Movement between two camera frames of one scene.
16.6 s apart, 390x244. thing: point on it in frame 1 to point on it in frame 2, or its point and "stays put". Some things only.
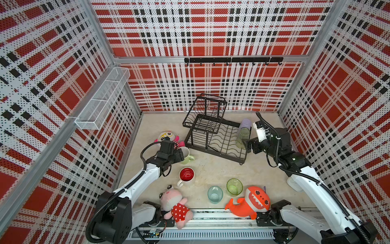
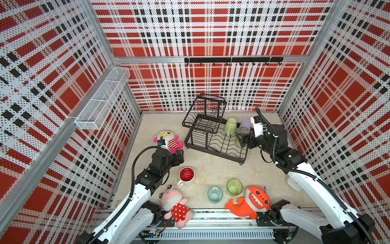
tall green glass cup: [244, 133] stays put
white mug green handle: [186, 156] to [230, 126]
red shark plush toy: [256, 200] stays put
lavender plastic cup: [245, 123] stays put
